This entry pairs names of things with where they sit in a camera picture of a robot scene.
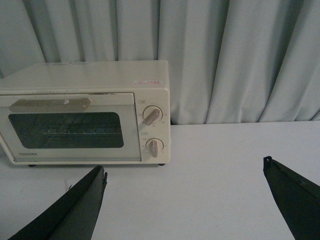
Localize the lower beige oven knob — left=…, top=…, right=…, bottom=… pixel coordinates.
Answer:
left=145, top=138, right=164, bottom=158

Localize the cream toaster oven body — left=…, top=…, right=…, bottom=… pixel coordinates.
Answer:
left=0, top=60, right=171, bottom=165

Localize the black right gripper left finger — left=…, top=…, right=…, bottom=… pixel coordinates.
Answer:
left=10, top=165, right=108, bottom=240

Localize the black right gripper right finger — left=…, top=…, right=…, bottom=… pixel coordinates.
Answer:
left=263, top=156, right=320, bottom=240

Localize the pale blue curtain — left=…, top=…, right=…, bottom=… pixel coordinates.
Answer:
left=0, top=0, right=320, bottom=125

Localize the beige oven knob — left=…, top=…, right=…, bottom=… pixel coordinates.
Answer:
left=142, top=105, right=163, bottom=126
left=145, top=138, right=164, bottom=158

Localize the upper beige oven knob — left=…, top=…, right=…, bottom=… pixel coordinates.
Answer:
left=142, top=105, right=163, bottom=126

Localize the oven glass door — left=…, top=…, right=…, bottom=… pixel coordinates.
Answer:
left=0, top=92, right=141, bottom=164

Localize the beige oven door handle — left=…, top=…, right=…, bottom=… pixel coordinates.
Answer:
left=9, top=98, right=91, bottom=113

